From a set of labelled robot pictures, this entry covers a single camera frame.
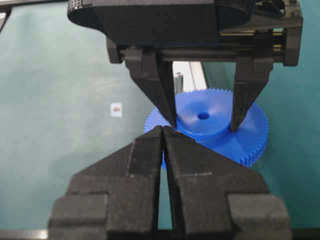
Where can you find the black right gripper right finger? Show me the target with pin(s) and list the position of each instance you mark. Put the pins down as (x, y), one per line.
(215, 198)

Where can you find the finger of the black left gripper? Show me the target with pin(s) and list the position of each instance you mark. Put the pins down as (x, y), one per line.
(251, 76)

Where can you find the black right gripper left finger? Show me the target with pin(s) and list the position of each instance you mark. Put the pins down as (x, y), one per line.
(116, 198)

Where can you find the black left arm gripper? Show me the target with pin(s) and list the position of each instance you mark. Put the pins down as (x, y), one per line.
(185, 25)

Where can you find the large blue plastic gear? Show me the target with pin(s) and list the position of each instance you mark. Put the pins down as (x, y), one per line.
(205, 115)

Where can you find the small white sticker on mat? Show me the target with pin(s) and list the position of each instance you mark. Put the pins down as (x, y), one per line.
(116, 109)

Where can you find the tall steel shaft with bracket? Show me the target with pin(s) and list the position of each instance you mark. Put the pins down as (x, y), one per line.
(178, 82)

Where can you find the long aluminium extrusion rail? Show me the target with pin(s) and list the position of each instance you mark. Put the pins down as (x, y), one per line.
(193, 75)

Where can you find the black left frame post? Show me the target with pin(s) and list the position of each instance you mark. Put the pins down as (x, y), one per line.
(5, 12)

